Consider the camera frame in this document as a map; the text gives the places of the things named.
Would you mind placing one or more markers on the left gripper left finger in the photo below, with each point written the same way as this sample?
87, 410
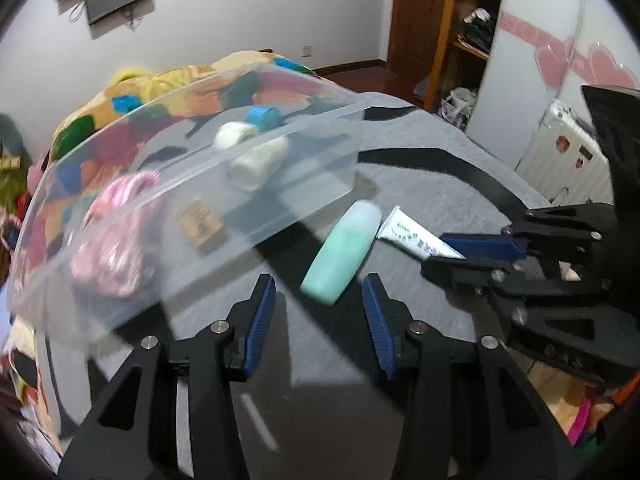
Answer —
251, 320

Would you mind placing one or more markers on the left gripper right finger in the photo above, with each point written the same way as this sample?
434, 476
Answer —
388, 319

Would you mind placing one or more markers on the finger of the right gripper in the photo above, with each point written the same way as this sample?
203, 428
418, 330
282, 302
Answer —
462, 275
488, 246

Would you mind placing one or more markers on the white cream tube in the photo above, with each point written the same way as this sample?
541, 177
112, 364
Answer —
408, 235

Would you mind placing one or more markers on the mint green lotion bottle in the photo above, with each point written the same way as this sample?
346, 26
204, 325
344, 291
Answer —
342, 253

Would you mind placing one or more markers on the white bandage roll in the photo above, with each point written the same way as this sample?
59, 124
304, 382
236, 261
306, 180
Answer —
233, 133
253, 169

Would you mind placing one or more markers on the clear plastic storage bin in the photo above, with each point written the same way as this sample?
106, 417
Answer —
121, 247

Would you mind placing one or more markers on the hand holding right gripper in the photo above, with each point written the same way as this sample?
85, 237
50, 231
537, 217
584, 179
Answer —
568, 273

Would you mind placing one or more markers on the small brown card box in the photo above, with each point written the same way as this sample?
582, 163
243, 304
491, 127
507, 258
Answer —
199, 224

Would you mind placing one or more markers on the white wardrobe sliding door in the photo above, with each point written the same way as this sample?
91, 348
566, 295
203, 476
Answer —
545, 51

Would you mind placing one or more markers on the colourful patchwork blanket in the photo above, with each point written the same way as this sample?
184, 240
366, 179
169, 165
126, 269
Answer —
101, 138

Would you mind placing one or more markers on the wooden open shelf unit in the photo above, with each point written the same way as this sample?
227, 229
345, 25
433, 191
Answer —
466, 31

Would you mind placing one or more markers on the brown wooden door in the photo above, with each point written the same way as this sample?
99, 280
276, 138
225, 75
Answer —
413, 37

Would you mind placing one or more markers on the yellow pillow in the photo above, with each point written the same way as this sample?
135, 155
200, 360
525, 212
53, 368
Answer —
129, 73

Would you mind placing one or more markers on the wall power socket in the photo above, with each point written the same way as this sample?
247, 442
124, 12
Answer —
307, 51

